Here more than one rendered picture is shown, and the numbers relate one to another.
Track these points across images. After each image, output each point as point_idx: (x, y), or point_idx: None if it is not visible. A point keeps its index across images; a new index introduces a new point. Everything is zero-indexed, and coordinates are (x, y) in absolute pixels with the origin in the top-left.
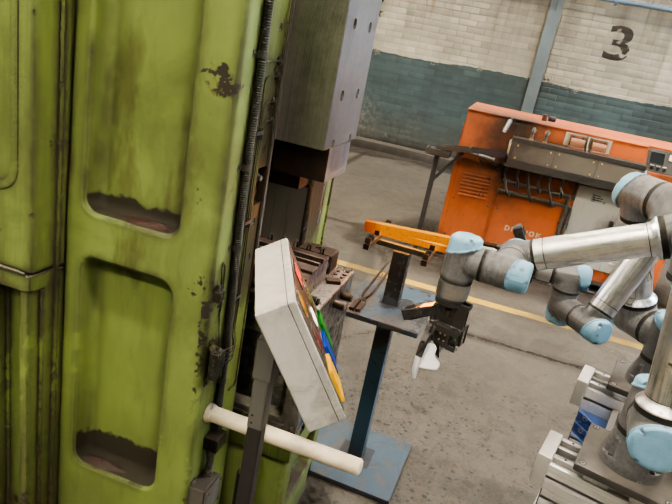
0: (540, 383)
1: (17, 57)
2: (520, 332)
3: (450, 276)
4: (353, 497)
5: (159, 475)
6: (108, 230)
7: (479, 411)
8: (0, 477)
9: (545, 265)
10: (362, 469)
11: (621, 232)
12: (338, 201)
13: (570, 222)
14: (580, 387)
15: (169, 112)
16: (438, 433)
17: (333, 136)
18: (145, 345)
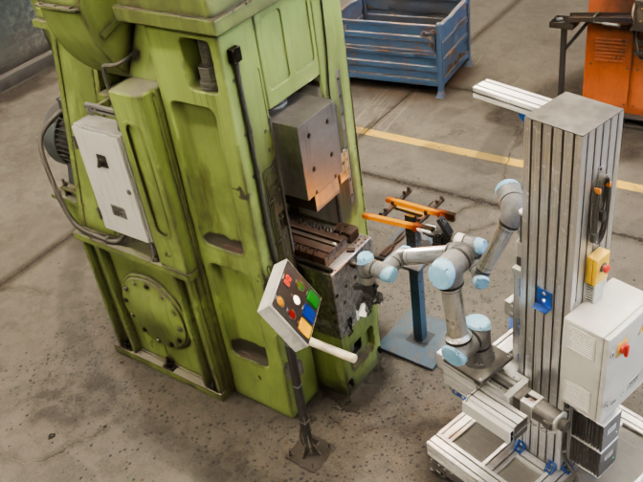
0: (612, 267)
1: (158, 188)
2: (625, 212)
3: (360, 274)
4: (410, 366)
5: (270, 361)
6: (215, 251)
7: None
8: (202, 361)
9: (410, 264)
10: (421, 347)
11: (433, 251)
12: (497, 63)
13: None
14: (506, 305)
15: (227, 199)
16: (493, 318)
17: (315, 188)
18: (249, 299)
